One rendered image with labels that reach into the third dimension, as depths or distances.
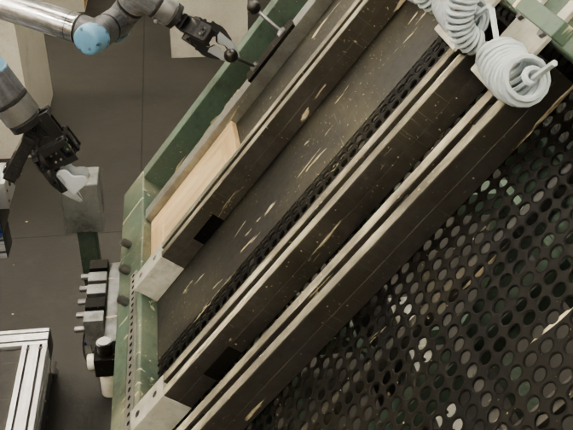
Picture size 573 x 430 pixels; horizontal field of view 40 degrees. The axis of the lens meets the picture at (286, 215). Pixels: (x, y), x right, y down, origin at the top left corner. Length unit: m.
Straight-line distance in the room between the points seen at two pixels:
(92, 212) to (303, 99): 1.01
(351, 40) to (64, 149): 0.67
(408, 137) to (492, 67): 0.40
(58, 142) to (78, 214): 1.00
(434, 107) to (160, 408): 0.81
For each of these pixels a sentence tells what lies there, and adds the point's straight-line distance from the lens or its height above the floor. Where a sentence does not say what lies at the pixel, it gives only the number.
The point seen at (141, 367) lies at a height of 0.91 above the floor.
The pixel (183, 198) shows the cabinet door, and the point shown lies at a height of 1.02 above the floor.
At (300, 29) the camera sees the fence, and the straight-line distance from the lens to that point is 2.16.
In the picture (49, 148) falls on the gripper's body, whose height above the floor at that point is 1.45.
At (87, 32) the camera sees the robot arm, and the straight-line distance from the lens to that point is 2.01.
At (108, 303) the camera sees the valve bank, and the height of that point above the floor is 0.74.
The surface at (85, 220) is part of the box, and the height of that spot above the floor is 0.80.
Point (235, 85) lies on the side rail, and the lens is 2.46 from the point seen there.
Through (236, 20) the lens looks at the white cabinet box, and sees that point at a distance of 6.02.
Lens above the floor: 2.18
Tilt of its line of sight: 32 degrees down
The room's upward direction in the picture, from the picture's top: 1 degrees clockwise
